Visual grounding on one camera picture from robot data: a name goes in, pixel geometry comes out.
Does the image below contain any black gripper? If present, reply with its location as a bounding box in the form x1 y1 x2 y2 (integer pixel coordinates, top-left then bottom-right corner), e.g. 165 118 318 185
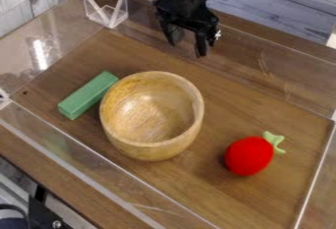
153 0 218 57

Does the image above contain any red plush strawberry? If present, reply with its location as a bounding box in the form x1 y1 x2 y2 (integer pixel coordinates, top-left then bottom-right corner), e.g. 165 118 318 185
222 131 286 176

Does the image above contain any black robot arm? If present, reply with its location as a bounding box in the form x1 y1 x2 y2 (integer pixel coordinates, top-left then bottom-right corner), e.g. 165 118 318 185
153 0 220 57

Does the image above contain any wooden bowl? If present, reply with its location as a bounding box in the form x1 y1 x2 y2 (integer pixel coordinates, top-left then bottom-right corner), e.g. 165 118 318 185
100 71 205 161

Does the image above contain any green rectangular block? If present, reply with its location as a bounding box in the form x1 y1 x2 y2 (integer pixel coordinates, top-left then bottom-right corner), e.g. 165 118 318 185
57 71 120 120

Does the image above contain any black table clamp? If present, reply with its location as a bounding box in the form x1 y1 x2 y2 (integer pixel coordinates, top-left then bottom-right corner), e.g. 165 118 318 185
28 186 73 229

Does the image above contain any clear acrylic corner bracket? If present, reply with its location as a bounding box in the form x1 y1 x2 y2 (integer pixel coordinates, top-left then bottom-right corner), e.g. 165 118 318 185
82 0 128 29

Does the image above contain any black cable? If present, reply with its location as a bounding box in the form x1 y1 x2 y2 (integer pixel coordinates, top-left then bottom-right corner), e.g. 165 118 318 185
0 203 32 229

